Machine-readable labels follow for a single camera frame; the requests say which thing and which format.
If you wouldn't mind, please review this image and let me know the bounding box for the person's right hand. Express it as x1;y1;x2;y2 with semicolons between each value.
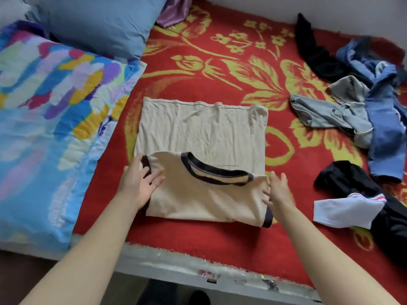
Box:
262;171;297;221

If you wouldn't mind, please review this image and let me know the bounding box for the person's left hand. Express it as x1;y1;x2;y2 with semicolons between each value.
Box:
116;153;166;212

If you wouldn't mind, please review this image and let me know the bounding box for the beige t-shirt with dark trim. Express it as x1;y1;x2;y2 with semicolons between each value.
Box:
134;97;274;229

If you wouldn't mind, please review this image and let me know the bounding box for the person's left forearm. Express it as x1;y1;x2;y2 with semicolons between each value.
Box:
19;194;141;305

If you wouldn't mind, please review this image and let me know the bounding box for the person's right forearm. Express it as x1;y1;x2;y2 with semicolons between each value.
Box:
275;203;402;305

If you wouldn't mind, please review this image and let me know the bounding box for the red blanket with yellow flowers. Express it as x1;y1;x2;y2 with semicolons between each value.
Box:
73;0;407;305

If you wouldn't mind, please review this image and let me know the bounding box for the white cloth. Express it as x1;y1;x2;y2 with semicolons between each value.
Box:
313;193;387;230

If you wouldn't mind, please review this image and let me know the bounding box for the grey hooded garment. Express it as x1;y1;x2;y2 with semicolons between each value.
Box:
289;75;374;149

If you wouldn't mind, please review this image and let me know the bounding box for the person's dark trouser leg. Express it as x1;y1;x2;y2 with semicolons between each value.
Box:
137;279;179;305

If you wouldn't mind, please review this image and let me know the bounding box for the colourful patterned quilt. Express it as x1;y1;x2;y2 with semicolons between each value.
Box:
0;20;148;252

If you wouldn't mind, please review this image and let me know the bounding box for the person's black shoe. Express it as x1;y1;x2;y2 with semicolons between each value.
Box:
188;290;211;305

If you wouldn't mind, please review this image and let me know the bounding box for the black garment with striped trim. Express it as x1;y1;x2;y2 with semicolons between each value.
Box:
314;160;407;269

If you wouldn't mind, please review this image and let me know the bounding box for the blue denim garment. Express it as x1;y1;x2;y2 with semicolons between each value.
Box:
335;35;407;183

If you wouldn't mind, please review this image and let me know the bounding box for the long black garment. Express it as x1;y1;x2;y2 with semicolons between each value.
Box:
294;12;373;88

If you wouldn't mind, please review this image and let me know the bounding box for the blue pillow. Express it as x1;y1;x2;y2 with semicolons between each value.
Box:
24;0;169;61

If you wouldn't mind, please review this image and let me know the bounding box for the purple cloth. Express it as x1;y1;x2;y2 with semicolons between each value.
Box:
156;0;193;28

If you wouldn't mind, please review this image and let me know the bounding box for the white pillow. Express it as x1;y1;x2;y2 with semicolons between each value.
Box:
0;0;31;29

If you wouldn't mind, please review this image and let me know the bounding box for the grey bed frame edge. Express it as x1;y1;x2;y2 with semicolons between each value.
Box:
0;233;322;305

